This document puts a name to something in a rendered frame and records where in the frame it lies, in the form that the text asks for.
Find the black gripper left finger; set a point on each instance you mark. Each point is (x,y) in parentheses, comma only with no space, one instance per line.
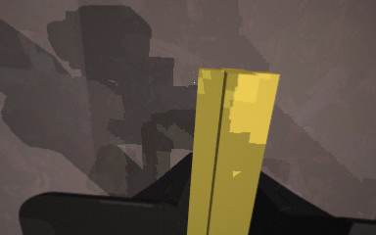
(160,209)

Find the yellow square bar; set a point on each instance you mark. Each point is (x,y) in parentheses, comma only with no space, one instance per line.
(233,114)

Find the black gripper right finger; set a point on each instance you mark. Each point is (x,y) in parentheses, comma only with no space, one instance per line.
(279,211)

